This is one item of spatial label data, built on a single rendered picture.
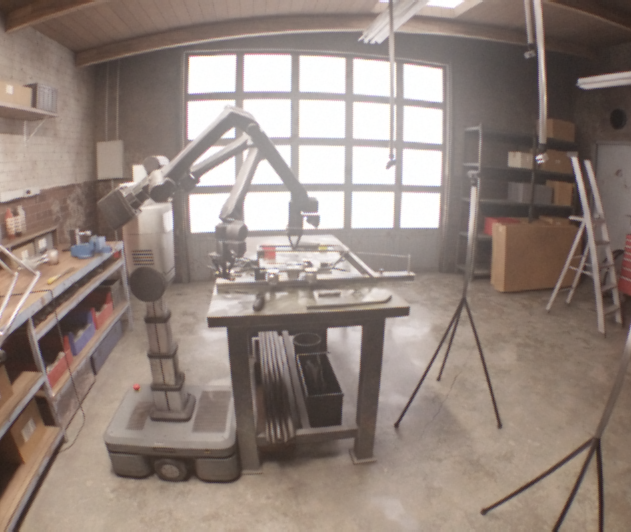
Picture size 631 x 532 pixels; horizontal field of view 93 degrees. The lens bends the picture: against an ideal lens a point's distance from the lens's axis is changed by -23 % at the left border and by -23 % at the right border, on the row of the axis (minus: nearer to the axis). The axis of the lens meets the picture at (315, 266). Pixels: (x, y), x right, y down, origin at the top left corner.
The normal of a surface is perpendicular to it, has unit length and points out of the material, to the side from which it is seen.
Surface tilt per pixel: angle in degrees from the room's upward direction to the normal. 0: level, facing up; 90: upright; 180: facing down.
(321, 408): 90
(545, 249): 82
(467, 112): 90
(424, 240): 90
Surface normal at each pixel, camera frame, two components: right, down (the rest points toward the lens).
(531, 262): 0.17, 0.13
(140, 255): 0.11, 0.42
